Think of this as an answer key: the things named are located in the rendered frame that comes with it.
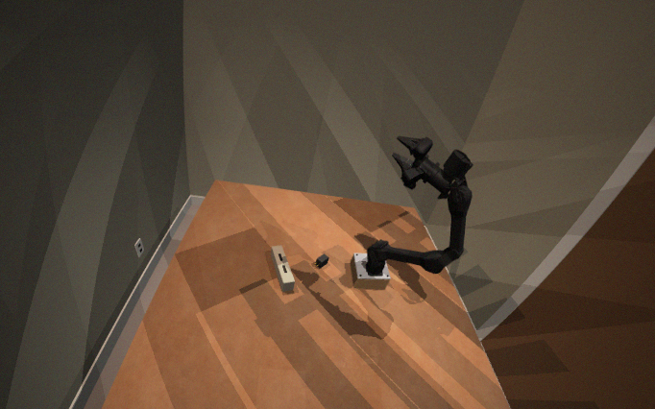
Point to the black two-prong plug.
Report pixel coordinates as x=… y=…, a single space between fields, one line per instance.
x=322 y=260

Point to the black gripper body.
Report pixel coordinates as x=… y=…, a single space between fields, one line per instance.
x=420 y=154

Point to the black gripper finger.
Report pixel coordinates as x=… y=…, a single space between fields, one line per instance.
x=403 y=162
x=409 y=142

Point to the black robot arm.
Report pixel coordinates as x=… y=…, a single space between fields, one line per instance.
x=459 y=199

